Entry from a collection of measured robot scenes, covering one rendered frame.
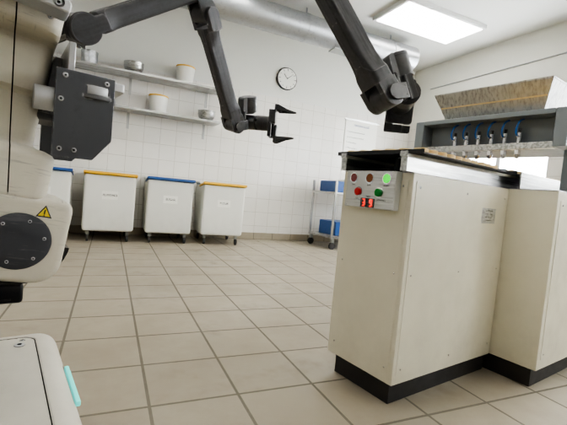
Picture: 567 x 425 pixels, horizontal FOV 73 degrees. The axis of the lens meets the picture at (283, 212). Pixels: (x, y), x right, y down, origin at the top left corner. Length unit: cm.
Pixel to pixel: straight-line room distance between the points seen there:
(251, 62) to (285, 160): 145
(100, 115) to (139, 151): 444
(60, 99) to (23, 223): 23
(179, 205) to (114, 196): 70
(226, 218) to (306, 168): 173
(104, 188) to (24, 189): 376
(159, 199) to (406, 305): 360
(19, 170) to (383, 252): 112
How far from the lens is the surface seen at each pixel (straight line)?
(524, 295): 197
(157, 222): 464
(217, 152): 543
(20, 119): 88
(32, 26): 85
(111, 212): 460
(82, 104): 83
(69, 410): 93
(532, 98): 208
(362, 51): 92
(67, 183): 461
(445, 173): 156
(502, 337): 204
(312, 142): 600
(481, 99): 217
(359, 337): 157
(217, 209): 476
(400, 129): 109
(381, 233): 145
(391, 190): 139
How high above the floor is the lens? 73
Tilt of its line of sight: 3 degrees down
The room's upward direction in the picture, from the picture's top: 5 degrees clockwise
